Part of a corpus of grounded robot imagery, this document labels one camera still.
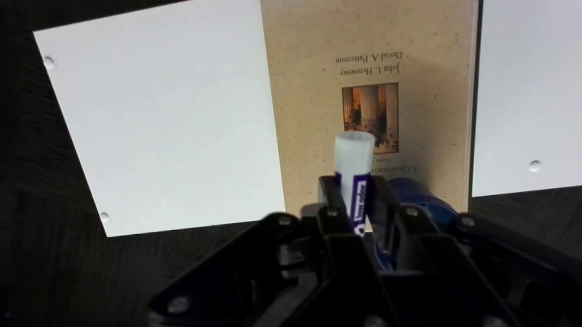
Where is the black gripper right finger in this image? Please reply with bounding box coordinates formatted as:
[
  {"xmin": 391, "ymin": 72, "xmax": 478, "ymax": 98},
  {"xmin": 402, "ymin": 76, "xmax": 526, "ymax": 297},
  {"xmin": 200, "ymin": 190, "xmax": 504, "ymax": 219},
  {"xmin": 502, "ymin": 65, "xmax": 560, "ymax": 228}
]
[{"xmin": 366, "ymin": 172, "xmax": 422, "ymax": 272}]

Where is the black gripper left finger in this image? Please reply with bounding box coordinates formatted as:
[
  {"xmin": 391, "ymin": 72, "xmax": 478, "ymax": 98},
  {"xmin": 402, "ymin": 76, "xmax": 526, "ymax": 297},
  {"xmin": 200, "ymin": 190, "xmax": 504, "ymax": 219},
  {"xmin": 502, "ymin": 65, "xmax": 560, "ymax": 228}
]
[{"xmin": 317, "ymin": 174, "xmax": 367, "ymax": 268}]

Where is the white purple glue stick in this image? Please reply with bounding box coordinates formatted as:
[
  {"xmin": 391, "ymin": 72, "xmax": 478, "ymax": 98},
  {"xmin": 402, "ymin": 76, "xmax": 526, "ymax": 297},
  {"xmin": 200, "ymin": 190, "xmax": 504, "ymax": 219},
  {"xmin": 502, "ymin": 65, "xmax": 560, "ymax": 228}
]
[{"xmin": 333, "ymin": 128, "xmax": 377, "ymax": 239}]

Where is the thick beige hardcover book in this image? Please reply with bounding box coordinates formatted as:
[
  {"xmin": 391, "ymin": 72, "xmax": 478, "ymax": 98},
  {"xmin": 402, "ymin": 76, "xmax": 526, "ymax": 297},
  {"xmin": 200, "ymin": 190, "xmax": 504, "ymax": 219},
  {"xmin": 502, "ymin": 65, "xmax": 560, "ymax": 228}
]
[{"xmin": 258, "ymin": 0, "xmax": 482, "ymax": 218}]

